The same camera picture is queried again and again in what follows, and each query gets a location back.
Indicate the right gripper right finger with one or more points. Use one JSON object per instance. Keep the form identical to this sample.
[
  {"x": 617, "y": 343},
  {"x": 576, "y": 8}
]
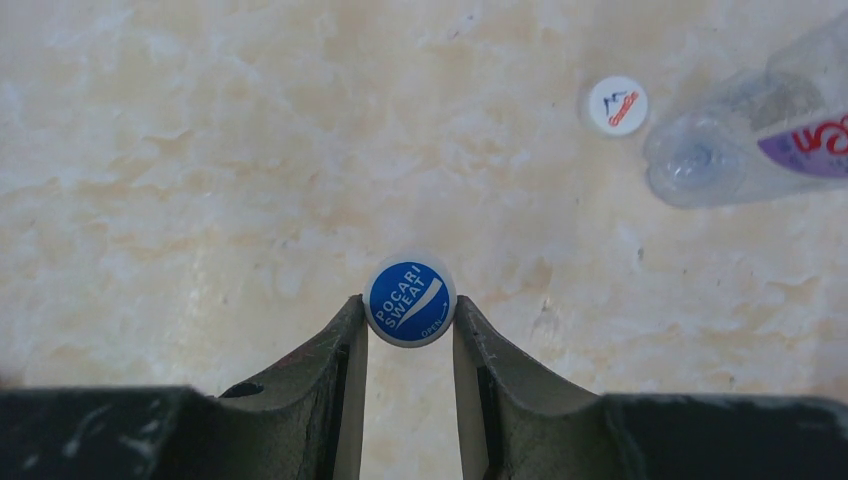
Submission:
[{"x": 517, "y": 419}]

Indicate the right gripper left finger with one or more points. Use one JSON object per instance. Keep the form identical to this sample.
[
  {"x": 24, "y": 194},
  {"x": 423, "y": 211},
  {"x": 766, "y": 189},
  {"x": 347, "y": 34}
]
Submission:
[{"x": 300, "y": 418}]

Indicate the white Ganten bottle cap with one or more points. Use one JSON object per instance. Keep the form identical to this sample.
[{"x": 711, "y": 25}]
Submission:
[{"x": 616, "y": 106}]

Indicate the blue Pocari Sweat cap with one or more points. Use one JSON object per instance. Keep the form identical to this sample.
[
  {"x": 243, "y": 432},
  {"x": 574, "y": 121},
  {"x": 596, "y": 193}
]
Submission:
[{"x": 410, "y": 299}]

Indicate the clear plastic bottle white cap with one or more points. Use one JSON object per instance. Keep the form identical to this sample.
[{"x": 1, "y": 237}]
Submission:
[{"x": 760, "y": 134}]

